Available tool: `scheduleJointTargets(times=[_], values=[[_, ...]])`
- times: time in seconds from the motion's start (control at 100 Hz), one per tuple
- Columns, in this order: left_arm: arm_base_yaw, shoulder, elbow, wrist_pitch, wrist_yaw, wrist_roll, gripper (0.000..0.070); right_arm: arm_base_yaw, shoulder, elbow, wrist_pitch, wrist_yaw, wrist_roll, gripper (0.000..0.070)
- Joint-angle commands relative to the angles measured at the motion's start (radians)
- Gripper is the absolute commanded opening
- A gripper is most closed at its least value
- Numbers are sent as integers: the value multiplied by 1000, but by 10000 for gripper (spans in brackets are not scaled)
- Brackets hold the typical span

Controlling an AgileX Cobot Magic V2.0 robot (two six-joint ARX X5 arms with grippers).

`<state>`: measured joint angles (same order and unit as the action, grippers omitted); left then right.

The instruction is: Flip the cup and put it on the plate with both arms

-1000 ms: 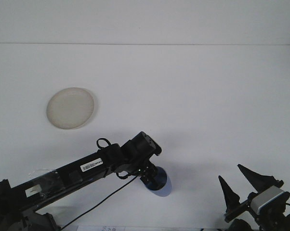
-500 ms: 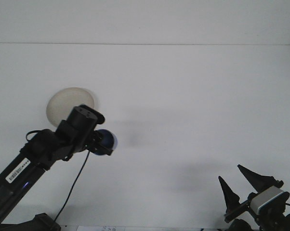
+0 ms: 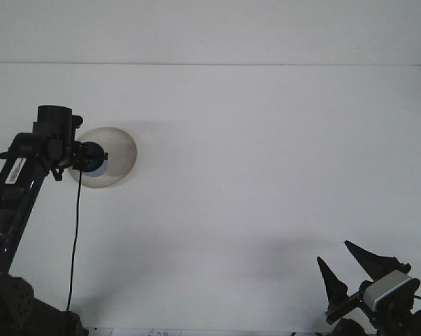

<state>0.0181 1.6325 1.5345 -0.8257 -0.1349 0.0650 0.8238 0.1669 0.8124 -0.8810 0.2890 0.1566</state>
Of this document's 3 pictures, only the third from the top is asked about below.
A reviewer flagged pale blue cup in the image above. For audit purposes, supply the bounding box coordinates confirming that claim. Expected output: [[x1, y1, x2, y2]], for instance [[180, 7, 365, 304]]
[[80, 141, 109, 178]]

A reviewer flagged pale round plate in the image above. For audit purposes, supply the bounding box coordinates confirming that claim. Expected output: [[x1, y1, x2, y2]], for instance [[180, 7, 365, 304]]
[[70, 126, 138, 189]]

